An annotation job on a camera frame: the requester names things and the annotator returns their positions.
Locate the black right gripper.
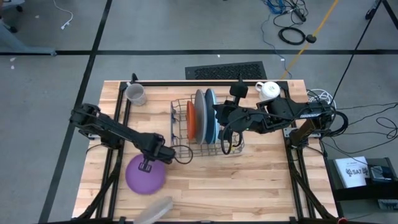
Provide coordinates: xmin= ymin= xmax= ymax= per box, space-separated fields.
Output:
xmin=213 ymin=103 xmax=265 ymax=142

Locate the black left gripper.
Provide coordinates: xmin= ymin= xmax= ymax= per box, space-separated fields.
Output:
xmin=137 ymin=134 xmax=177 ymax=174

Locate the purple plate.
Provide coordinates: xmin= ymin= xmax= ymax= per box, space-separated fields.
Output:
xmin=125 ymin=154 xmax=167 ymax=195

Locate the blue plate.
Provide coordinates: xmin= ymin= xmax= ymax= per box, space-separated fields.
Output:
xmin=204 ymin=88 xmax=218 ymax=145

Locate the grey wire dish rack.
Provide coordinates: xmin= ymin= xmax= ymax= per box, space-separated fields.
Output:
xmin=170 ymin=95 xmax=245 ymax=158

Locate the grey plate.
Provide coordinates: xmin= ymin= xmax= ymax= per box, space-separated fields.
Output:
xmin=193 ymin=89 xmax=208 ymax=146

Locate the orange plate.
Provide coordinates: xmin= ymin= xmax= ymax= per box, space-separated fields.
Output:
xmin=185 ymin=100 xmax=198 ymax=141

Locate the beige speckled plate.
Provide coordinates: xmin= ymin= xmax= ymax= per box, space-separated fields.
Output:
xmin=133 ymin=195 xmax=174 ymax=224

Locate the white mug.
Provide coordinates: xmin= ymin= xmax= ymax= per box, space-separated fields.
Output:
xmin=254 ymin=81 xmax=282 ymax=102

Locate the black floor vent grille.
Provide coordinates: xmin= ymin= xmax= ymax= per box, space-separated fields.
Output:
xmin=185 ymin=61 xmax=268 ymax=81

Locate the white speckled container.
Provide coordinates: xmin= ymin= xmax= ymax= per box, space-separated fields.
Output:
xmin=124 ymin=82 xmax=148 ymax=107

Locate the white booklet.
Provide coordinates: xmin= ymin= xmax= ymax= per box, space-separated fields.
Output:
xmin=333 ymin=156 xmax=371 ymax=189

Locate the black power strip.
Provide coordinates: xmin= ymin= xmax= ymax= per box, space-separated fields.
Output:
xmin=291 ymin=5 xmax=308 ymax=23

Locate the black cart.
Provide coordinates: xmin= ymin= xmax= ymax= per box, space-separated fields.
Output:
xmin=325 ymin=157 xmax=398 ymax=212

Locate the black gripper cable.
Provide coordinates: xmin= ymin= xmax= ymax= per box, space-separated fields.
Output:
xmin=171 ymin=144 xmax=194 ymax=166
xmin=220 ymin=123 xmax=244 ymax=156

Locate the black table frame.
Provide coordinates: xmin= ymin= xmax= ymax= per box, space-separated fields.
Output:
xmin=73 ymin=73 xmax=340 ymax=224

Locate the coiled white cable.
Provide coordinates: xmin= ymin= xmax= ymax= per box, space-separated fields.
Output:
xmin=307 ymin=88 xmax=337 ymax=109

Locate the blue cable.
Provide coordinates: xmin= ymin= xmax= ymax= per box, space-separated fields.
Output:
xmin=260 ymin=0 xmax=294 ymax=79

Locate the coiled black cable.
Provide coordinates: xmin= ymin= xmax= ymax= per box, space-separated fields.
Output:
xmin=277 ymin=26 xmax=307 ymax=46

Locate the thin black cable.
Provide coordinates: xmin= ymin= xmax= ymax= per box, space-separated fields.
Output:
xmin=331 ymin=0 xmax=384 ymax=95

